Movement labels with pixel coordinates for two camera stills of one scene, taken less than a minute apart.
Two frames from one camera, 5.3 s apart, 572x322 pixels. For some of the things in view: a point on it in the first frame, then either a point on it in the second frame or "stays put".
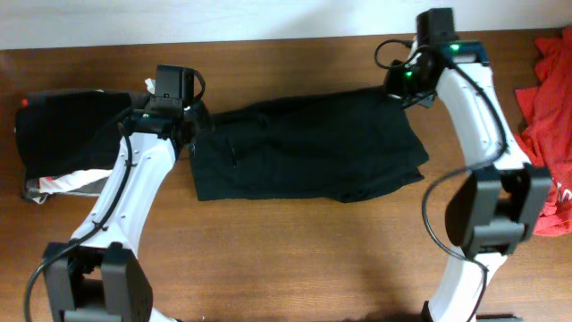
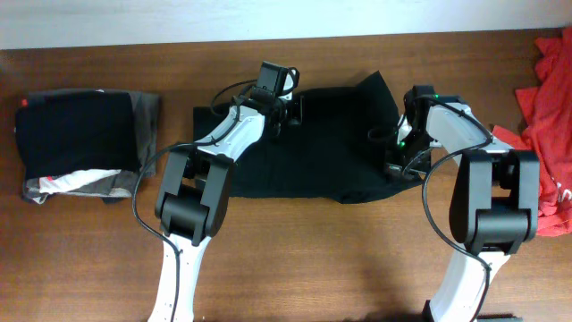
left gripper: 204,118 to 297,112
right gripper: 394,91 to 395,166
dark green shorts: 337,146 stays put
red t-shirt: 545,137 stays put
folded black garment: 71,130 stays put
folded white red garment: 70,181 stays put
